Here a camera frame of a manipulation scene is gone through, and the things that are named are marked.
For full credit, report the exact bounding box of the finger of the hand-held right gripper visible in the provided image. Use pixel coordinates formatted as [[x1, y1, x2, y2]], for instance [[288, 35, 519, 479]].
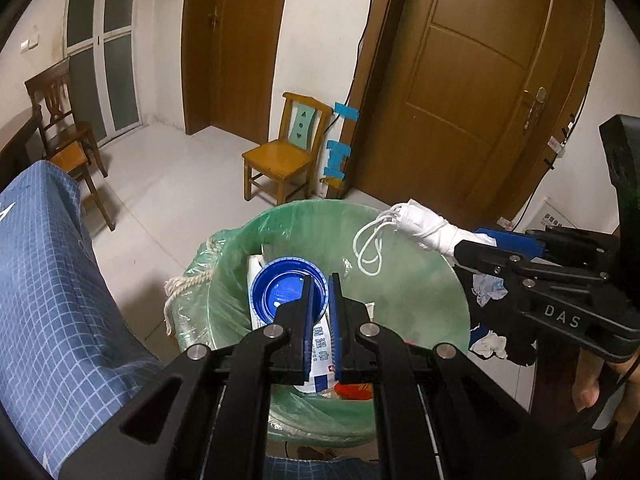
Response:
[[451, 239, 640, 363], [473, 226, 623, 275]]

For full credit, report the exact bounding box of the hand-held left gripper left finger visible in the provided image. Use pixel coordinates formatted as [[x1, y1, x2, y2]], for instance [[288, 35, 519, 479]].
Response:
[[59, 274, 321, 480]]

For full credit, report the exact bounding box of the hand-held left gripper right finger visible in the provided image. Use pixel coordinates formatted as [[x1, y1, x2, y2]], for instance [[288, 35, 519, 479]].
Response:
[[329, 273, 584, 480]]

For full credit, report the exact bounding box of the white medicine box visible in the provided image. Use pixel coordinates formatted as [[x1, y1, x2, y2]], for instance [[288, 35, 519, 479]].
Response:
[[300, 310, 341, 395]]

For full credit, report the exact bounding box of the blue plastic lid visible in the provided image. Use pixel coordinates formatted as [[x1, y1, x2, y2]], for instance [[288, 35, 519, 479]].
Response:
[[250, 257, 328, 326]]

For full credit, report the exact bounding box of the trash bin with green bag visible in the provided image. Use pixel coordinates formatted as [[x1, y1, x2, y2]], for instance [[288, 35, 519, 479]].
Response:
[[172, 199, 472, 446]]

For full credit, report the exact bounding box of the white face mask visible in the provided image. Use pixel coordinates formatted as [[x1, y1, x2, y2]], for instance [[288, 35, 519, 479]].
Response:
[[352, 199, 473, 277]]

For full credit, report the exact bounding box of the person's right hand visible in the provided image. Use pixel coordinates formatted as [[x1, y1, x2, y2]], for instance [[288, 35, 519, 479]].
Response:
[[571, 347, 640, 441]]

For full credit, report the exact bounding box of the black white blue cloth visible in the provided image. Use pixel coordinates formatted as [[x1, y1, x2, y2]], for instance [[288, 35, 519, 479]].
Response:
[[467, 271, 538, 366]]

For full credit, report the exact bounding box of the red packet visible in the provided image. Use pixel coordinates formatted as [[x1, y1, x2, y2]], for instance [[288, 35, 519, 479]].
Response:
[[332, 380, 376, 401]]

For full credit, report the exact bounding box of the white plastic container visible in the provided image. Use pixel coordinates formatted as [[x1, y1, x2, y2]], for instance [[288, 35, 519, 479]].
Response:
[[246, 254, 271, 331]]

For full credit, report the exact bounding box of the brown wooden door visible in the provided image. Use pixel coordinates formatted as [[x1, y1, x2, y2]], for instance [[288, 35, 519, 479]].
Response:
[[182, 0, 293, 136], [345, 0, 608, 241]]

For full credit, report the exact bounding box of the light wooden chair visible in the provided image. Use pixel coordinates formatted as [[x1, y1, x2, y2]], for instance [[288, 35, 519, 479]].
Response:
[[241, 91, 335, 207]]

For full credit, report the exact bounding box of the blue grid star tablecloth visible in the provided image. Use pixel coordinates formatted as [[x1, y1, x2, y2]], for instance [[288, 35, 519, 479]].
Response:
[[0, 160, 381, 480]]

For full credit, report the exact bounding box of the frosted glass door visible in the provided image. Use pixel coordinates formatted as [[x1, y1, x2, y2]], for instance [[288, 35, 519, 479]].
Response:
[[64, 0, 151, 148]]

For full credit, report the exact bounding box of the dark wooden chair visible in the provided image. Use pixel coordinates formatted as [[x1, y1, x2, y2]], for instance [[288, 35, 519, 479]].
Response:
[[24, 56, 117, 233]]

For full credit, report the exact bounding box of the dark wooden dining table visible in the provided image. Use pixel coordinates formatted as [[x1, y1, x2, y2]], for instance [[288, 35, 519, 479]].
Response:
[[0, 107, 43, 196]]

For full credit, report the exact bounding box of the white wall notice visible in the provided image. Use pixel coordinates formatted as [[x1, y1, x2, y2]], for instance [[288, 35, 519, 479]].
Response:
[[536, 196, 567, 234]]

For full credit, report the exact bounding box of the white rope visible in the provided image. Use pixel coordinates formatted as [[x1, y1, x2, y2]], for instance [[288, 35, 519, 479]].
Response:
[[164, 260, 221, 337]]

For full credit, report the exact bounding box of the black cable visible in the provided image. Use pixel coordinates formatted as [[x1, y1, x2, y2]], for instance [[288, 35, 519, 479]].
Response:
[[320, 0, 386, 201]]

